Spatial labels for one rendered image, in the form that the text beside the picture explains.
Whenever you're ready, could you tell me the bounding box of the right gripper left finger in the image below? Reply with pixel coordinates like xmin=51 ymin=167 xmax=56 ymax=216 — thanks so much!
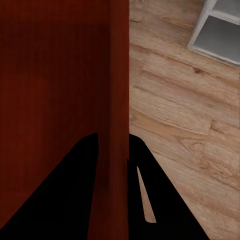
xmin=0 ymin=133 xmax=99 ymax=240

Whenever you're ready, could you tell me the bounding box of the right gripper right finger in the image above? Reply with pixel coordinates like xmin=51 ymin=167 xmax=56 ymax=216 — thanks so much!
xmin=127 ymin=134 xmax=210 ymax=240

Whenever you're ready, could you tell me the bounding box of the storage box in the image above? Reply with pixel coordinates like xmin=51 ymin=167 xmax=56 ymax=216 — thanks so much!
xmin=0 ymin=0 xmax=129 ymax=240

